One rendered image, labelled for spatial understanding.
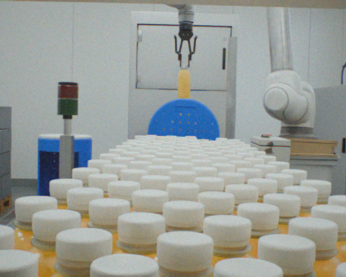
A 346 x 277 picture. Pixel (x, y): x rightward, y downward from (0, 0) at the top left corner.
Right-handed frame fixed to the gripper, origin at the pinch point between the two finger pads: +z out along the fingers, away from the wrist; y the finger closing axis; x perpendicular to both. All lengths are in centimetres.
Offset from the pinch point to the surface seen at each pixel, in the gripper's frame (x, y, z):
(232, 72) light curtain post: -65, -33, 0
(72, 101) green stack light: 122, 34, 26
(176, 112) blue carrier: 76, 3, 28
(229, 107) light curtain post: -65, -32, 23
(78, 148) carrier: 20, 53, 48
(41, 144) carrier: 20, 73, 47
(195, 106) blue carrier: 76, -4, 26
